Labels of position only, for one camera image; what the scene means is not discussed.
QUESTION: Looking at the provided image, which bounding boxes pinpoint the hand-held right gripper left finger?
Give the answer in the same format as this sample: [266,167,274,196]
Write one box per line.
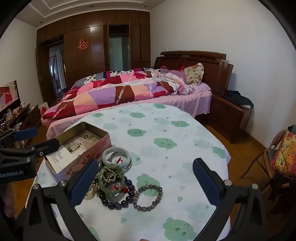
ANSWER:
[21,159,100,241]

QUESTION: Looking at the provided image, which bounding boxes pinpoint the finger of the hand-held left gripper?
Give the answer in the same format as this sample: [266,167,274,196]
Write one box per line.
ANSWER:
[0,138,60,160]
[0,127,38,145]

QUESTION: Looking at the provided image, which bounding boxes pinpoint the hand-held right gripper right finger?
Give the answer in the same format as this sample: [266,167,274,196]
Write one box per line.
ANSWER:
[193,158,269,241]

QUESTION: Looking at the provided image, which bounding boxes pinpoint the green jade bangle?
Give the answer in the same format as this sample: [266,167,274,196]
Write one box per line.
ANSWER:
[98,164,125,201]

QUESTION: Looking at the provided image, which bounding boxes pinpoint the pink tin box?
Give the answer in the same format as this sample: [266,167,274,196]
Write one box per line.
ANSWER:
[43,122,111,175]

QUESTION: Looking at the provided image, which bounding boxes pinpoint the brass metallic bead bracelet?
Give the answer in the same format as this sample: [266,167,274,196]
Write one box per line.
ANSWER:
[102,168,121,184]

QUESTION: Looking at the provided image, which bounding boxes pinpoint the red string charm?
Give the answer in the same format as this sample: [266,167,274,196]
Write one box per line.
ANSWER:
[110,182,129,194]

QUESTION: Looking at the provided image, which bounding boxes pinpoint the white jade bangle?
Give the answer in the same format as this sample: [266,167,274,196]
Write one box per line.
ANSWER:
[102,147,132,171]

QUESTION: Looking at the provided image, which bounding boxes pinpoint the purple bead bracelet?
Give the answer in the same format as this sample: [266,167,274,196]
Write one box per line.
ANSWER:
[99,176,136,210]

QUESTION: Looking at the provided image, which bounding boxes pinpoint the grey bead bracelet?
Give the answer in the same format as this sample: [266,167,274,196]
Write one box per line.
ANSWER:
[133,184,163,211]

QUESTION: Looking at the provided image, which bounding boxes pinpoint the person's left hand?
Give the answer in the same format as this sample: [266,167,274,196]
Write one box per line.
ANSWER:
[0,182,16,218]

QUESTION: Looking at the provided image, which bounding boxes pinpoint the cluttered wooden cabinet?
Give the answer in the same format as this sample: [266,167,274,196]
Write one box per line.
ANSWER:
[0,103,42,149]

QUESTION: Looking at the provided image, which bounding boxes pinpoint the printed paper sheet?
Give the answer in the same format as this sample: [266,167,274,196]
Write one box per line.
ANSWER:
[46,130,102,173]

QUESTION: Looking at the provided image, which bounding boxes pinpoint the red and white bag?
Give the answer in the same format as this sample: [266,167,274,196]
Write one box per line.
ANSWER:
[38,102,49,117]

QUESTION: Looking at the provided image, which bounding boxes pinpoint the patchwork cloth panel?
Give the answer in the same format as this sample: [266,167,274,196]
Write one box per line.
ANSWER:
[0,80,20,112]

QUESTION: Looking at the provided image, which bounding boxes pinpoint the green cloud print tablecloth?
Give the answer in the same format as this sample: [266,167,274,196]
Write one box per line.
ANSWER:
[24,103,232,241]

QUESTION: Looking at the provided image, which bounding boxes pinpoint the wooden chair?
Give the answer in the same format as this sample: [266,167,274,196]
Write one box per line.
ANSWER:
[240,125,296,216]

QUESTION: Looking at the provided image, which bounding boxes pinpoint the wooden nightstand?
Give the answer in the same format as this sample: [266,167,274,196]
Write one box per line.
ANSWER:
[206,93,254,143]

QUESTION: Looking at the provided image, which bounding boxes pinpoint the patchwork quilt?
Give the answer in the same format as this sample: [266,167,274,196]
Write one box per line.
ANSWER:
[41,67,193,120]

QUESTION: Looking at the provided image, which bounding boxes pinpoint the colourful patterned cloth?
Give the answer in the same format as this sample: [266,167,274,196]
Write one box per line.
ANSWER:
[270,129,296,179]

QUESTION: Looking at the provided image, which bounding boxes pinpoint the pink bedsheet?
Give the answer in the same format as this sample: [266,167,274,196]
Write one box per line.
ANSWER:
[46,82,212,140]

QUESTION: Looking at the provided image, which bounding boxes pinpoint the dark clothes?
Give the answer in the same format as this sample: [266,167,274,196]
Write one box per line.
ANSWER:
[223,90,254,108]

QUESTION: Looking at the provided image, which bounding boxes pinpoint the dark wooden wardrobe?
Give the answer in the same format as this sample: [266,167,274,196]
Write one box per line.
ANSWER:
[36,9,151,93]

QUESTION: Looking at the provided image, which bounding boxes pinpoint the red paper decoration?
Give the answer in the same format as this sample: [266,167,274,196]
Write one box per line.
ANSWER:
[77,39,89,51]

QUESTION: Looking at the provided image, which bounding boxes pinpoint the dark wooden bed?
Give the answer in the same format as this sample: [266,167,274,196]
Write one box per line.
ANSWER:
[41,50,234,141]

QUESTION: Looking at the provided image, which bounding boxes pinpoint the floral pillow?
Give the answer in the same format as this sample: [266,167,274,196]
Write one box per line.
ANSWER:
[184,62,204,85]

